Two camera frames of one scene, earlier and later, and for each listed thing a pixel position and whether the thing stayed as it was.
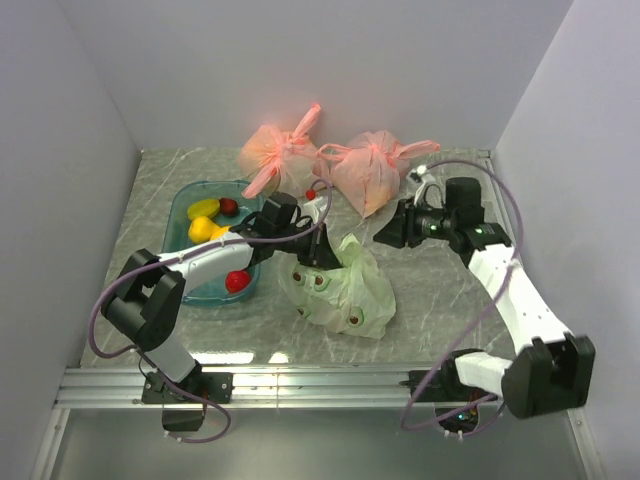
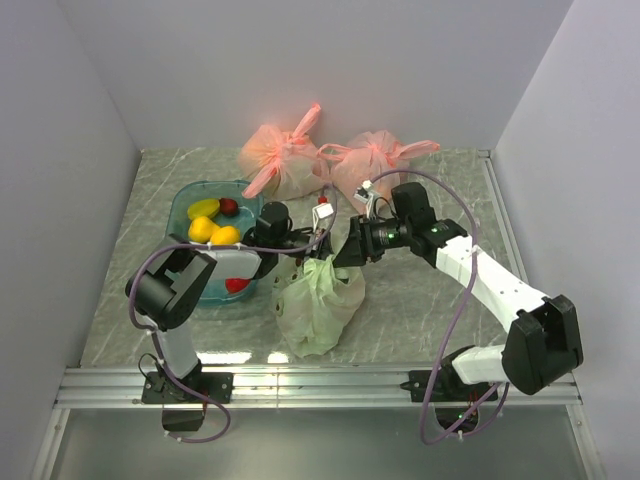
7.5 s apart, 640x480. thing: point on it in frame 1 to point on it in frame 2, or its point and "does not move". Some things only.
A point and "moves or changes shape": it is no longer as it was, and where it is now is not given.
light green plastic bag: (353, 298) moves or changes shape
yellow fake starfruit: (206, 207) does not move
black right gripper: (401, 229) to (359, 245)
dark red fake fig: (228, 206) does not move
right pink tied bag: (369, 170) does not move
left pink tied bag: (285, 162) does not move
